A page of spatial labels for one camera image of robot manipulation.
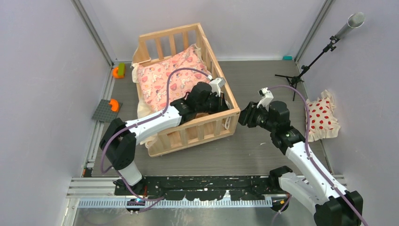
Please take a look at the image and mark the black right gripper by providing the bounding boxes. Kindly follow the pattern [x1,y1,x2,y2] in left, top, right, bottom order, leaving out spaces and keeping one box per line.
[232,102,276,133]

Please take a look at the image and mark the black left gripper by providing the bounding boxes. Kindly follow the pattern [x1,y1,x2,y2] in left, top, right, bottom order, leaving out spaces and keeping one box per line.
[196,91,231,118]

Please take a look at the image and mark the pink unicorn print cushion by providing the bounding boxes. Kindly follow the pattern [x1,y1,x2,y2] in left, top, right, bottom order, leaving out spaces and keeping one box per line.
[132,44,211,118]

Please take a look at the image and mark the wooden slatted pet bed frame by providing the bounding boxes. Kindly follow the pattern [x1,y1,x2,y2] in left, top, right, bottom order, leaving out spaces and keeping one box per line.
[132,23,240,157]

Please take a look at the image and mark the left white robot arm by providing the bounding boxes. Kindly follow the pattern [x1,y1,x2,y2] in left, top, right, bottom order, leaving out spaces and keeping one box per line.
[99,79,228,195]

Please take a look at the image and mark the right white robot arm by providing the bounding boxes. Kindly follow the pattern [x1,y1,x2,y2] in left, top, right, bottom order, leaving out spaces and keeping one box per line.
[238,101,363,226]

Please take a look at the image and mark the white strawberry print pillow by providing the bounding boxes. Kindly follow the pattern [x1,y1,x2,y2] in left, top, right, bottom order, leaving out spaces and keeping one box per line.
[306,90,341,142]

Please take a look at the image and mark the orange arch toy block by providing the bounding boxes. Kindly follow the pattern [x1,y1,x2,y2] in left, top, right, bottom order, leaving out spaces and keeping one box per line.
[108,99,120,112]

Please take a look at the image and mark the orange and green toy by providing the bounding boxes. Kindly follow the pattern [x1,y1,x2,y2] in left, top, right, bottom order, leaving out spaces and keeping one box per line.
[112,63,126,79]

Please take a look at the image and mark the grey building block plate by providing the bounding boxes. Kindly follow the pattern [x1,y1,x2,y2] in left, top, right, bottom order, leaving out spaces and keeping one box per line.
[92,99,123,122]

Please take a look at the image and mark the microphone on black stand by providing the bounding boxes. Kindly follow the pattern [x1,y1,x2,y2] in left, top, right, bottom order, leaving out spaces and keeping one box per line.
[275,12,365,89]

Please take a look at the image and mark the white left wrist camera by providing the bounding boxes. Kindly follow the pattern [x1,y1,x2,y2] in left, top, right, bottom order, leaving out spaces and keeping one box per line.
[208,78,226,97]

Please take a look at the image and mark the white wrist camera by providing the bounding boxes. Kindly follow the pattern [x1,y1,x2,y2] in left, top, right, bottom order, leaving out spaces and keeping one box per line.
[208,78,226,97]
[257,87,274,108]

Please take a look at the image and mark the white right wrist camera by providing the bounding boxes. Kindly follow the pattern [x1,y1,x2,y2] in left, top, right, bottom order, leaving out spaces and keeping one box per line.
[257,87,274,108]

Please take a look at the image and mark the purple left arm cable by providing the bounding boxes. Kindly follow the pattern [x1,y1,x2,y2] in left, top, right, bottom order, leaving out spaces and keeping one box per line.
[99,67,214,213]

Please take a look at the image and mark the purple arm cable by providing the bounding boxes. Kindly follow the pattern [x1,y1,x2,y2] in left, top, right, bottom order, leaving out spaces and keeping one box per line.
[99,67,214,213]
[268,85,370,226]

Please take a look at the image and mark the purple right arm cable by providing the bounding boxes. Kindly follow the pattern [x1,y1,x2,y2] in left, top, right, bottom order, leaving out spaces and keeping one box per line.
[268,85,370,226]

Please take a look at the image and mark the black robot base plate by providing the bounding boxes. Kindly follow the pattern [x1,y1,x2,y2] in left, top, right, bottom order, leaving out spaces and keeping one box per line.
[131,176,289,201]

